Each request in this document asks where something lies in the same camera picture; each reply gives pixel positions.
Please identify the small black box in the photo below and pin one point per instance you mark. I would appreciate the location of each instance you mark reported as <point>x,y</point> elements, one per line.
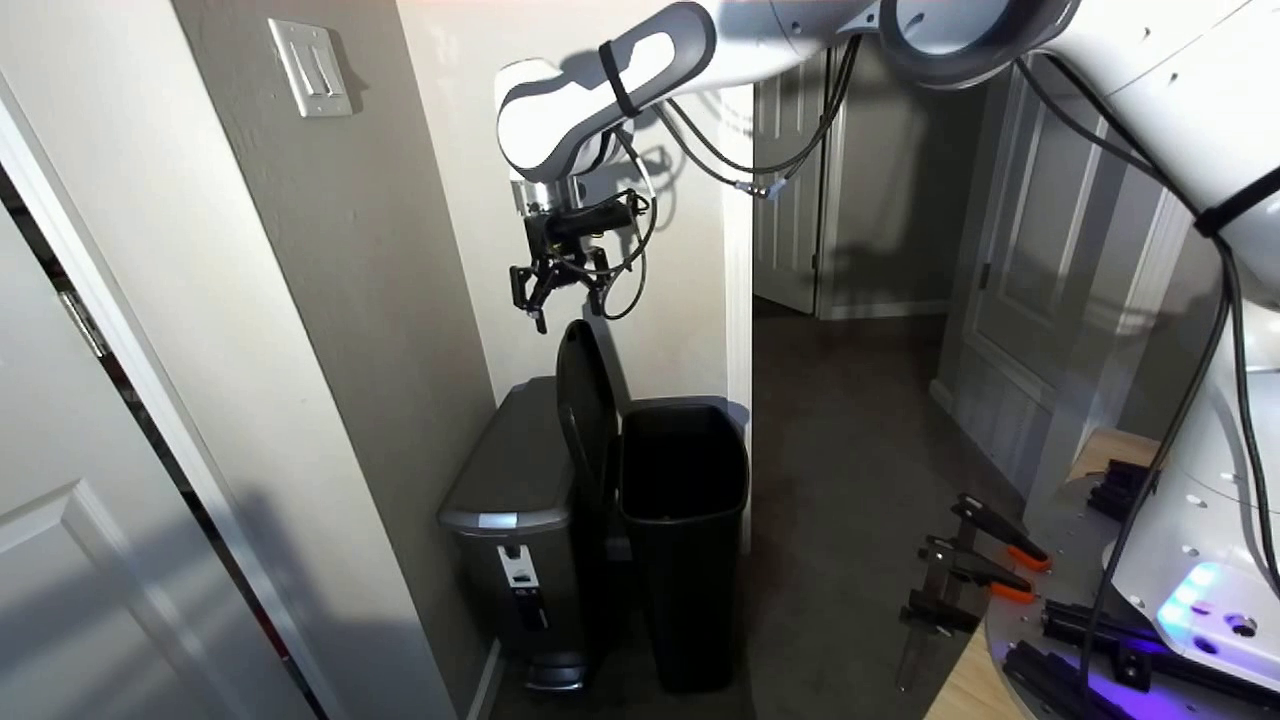
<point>1121,489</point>

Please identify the black plastic bin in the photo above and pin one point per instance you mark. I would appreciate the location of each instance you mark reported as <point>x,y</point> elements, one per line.
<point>686,572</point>

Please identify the black bin lid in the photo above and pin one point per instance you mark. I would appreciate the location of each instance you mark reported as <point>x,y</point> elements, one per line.
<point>585,403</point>

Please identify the grey panel door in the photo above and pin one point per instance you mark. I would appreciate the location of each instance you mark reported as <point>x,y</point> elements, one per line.
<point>1041,293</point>

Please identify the white panel door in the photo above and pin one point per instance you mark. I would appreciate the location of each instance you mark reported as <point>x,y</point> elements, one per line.
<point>83,560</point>

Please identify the black bar clamp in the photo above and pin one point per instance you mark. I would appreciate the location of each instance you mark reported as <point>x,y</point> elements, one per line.
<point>1052,681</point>
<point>1087,624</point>
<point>937,619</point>

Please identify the white hallway door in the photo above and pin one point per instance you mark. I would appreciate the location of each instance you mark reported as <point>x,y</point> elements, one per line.
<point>788,203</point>

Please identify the white light switch plate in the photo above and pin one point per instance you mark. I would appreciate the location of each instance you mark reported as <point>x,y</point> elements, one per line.
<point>311,70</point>

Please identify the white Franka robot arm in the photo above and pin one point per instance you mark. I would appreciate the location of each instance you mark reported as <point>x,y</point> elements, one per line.
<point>1174,82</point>

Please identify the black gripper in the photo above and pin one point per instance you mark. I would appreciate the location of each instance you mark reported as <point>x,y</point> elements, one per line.
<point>580,227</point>

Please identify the grey step trash can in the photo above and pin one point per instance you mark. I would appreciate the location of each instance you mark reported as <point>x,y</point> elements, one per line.
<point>513,465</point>

